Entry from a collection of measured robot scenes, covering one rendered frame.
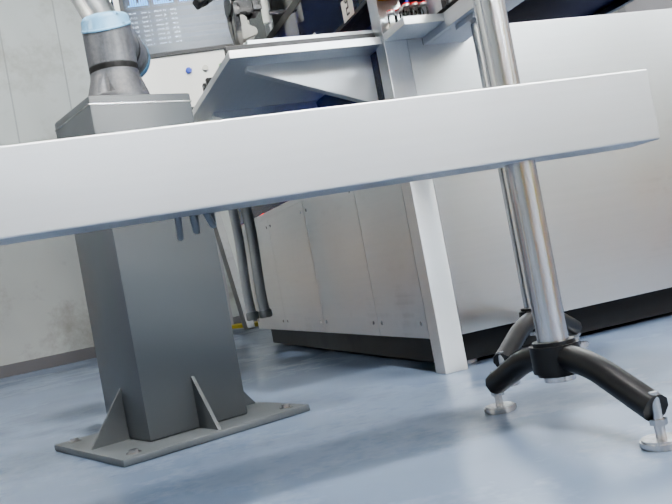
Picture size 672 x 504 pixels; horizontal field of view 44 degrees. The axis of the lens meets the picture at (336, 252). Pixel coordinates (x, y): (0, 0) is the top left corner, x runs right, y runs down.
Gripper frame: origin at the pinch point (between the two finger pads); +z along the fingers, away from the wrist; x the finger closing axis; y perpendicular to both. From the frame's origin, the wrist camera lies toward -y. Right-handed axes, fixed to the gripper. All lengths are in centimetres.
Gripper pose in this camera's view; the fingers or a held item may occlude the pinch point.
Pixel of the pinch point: (238, 48)
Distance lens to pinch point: 219.6
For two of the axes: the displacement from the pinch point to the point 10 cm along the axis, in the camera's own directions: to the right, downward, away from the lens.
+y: 9.3, -1.6, 3.2
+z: 1.8, 9.8, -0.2
